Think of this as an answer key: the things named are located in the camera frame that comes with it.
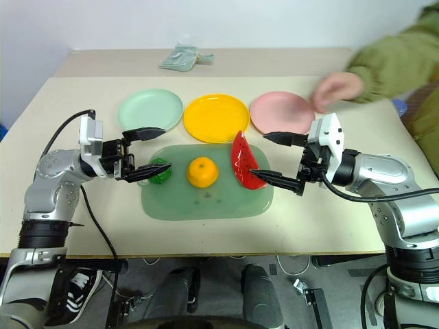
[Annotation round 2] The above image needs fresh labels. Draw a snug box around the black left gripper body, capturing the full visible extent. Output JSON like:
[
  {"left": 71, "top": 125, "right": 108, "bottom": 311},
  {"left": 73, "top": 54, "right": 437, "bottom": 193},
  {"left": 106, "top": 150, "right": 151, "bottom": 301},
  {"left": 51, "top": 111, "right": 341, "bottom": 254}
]
[{"left": 99, "top": 138, "right": 137, "bottom": 181}]

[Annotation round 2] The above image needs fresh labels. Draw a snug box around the black table frame bar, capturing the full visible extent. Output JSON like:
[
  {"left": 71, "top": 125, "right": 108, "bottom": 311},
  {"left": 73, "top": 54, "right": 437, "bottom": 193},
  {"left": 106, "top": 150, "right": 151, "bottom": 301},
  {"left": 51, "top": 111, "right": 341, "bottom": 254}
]
[
  {"left": 64, "top": 258, "right": 130, "bottom": 275},
  {"left": 310, "top": 254, "right": 387, "bottom": 269}
]

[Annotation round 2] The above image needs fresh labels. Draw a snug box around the yellow plate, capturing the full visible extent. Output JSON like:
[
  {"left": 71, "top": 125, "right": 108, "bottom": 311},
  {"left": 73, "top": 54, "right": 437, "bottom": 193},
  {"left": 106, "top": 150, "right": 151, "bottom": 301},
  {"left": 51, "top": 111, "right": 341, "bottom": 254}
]
[{"left": 183, "top": 93, "right": 250, "bottom": 144}]

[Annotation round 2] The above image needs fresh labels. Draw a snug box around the crumpled clear plastic bag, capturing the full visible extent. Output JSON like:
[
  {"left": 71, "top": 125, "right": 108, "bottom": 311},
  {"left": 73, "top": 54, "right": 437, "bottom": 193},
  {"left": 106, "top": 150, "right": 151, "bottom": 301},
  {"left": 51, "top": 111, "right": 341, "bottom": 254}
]
[{"left": 158, "top": 42, "right": 215, "bottom": 73}]

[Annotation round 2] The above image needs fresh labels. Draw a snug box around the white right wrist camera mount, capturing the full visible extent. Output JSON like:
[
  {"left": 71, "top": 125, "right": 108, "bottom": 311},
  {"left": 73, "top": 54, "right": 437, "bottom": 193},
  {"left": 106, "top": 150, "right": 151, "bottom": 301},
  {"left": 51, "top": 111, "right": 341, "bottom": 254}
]
[{"left": 307, "top": 112, "right": 345, "bottom": 180}]

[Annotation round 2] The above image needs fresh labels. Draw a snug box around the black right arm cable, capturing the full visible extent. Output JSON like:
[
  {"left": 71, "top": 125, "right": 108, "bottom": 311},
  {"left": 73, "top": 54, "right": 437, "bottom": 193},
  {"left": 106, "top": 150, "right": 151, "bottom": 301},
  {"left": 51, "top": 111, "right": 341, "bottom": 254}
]
[{"left": 320, "top": 171, "right": 439, "bottom": 204}]

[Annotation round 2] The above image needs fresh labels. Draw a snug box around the black metal frame bracket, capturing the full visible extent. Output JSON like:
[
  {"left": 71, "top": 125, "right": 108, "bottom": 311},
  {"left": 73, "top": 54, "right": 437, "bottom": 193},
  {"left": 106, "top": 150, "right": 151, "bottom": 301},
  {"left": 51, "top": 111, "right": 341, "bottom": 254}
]
[{"left": 292, "top": 278, "right": 327, "bottom": 329}]

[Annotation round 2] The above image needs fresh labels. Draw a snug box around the mint green plate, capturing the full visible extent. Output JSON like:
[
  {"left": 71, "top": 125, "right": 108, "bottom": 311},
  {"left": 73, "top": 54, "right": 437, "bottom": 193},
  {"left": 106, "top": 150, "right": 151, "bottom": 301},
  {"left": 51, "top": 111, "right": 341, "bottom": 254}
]
[{"left": 117, "top": 88, "right": 184, "bottom": 132}]

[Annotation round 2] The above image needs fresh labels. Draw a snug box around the translucent green tray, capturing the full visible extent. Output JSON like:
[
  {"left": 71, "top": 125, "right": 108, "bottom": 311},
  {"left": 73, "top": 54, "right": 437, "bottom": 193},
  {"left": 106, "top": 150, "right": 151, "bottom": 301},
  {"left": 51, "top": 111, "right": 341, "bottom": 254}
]
[{"left": 139, "top": 143, "right": 275, "bottom": 220}]

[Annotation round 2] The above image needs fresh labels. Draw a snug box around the orange toy fruit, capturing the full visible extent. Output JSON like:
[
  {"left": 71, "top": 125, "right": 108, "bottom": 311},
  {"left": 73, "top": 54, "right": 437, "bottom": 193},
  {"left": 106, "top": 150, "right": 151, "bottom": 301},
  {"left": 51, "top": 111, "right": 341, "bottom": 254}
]
[{"left": 186, "top": 156, "right": 220, "bottom": 189}]

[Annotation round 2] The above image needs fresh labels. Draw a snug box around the red watermelon slice toy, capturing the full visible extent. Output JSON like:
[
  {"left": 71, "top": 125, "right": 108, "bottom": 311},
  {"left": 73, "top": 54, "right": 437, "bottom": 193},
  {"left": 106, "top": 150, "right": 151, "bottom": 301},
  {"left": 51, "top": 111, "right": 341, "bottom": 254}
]
[{"left": 230, "top": 130, "right": 270, "bottom": 191}]

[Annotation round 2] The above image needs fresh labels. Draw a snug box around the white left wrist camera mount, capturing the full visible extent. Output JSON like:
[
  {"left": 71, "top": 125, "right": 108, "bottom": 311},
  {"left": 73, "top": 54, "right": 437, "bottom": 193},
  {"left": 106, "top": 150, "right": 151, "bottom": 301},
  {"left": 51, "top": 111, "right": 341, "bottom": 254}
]
[{"left": 79, "top": 115, "right": 104, "bottom": 156}]

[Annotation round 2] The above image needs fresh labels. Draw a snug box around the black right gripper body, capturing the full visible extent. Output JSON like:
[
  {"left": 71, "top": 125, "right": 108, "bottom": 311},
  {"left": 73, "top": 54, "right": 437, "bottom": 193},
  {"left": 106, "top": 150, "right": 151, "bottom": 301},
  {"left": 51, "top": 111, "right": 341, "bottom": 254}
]
[{"left": 296, "top": 141, "right": 330, "bottom": 188}]

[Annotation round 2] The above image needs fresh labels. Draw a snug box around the person bare hand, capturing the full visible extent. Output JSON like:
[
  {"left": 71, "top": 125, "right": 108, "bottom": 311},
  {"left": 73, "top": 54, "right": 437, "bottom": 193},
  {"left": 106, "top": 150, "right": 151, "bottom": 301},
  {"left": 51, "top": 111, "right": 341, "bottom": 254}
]
[{"left": 310, "top": 71, "right": 365, "bottom": 114}]

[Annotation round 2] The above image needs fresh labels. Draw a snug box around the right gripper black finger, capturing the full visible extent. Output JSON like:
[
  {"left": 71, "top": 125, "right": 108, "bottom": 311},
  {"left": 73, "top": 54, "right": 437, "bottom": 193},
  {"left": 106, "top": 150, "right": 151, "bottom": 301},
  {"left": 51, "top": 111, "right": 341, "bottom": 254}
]
[
  {"left": 263, "top": 131, "right": 308, "bottom": 147},
  {"left": 250, "top": 168, "right": 306, "bottom": 197}
]

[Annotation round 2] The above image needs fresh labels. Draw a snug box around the pink plate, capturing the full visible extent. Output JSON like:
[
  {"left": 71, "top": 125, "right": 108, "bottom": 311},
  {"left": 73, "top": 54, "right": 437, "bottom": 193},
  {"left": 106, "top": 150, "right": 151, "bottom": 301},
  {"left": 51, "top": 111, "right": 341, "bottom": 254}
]
[{"left": 249, "top": 90, "right": 316, "bottom": 136}]

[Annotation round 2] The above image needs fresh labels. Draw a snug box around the white floor cable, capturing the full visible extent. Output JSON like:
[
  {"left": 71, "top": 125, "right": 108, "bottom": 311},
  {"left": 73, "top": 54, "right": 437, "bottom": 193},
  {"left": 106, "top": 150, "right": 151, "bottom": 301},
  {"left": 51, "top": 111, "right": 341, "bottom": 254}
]
[{"left": 276, "top": 254, "right": 311, "bottom": 276}]

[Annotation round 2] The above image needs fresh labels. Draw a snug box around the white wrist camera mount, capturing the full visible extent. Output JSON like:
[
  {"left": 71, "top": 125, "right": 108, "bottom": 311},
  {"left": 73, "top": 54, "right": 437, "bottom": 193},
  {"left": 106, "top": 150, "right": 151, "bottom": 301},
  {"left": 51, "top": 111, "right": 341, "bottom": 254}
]
[
  {"left": 307, "top": 112, "right": 345, "bottom": 180},
  {"left": 79, "top": 115, "right": 104, "bottom": 156}
]

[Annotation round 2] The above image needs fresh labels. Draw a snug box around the green toy vegetable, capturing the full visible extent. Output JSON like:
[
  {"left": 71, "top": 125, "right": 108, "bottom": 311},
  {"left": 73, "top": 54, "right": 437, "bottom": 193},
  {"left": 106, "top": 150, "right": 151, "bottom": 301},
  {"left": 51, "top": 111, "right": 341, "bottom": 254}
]
[{"left": 147, "top": 157, "right": 173, "bottom": 186}]

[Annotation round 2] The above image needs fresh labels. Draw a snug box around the blue round object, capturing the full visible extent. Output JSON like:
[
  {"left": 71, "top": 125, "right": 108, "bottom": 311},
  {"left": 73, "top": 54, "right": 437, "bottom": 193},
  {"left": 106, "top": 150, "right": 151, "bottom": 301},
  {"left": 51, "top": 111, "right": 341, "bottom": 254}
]
[{"left": 393, "top": 98, "right": 410, "bottom": 119}]

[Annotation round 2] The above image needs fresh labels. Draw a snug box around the black cable by floor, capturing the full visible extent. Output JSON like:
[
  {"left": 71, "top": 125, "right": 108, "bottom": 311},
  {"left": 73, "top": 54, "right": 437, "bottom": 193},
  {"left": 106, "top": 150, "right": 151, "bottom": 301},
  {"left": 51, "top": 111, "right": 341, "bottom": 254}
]
[{"left": 361, "top": 263, "right": 390, "bottom": 329}]

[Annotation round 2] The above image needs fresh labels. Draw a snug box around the person olive jacket torso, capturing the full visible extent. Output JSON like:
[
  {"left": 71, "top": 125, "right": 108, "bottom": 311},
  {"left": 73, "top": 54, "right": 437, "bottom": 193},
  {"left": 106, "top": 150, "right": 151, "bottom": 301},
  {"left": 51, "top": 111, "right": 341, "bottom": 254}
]
[{"left": 403, "top": 81, "right": 439, "bottom": 174}]

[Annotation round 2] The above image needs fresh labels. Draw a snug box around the black white sneaker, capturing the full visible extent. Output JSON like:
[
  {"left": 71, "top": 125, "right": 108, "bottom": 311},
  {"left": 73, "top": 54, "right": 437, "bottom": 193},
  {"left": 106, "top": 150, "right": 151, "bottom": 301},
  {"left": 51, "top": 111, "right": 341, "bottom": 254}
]
[{"left": 56, "top": 267, "right": 104, "bottom": 325}]

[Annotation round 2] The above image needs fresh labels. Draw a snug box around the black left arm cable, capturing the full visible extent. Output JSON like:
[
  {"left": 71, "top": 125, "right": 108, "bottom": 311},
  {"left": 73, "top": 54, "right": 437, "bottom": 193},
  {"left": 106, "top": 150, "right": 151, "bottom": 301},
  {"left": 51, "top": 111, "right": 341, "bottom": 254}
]
[{"left": 43, "top": 108, "right": 121, "bottom": 309}]

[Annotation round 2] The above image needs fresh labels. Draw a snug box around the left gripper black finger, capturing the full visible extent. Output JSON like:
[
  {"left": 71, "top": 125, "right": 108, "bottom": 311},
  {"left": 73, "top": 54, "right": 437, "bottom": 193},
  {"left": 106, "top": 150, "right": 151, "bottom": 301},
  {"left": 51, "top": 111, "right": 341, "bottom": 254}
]
[
  {"left": 121, "top": 127, "right": 168, "bottom": 143},
  {"left": 120, "top": 164, "right": 174, "bottom": 184}
]

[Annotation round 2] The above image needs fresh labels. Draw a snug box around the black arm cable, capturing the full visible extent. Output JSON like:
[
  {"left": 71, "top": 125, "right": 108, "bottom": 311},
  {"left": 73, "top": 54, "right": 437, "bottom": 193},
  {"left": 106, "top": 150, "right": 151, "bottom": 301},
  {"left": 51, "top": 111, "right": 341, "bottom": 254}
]
[
  {"left": 43, "top": 108, "right": 121, "bottom": 309},
  {"left": 320, "top": 171, "right": 439, "bottom": 204}
]

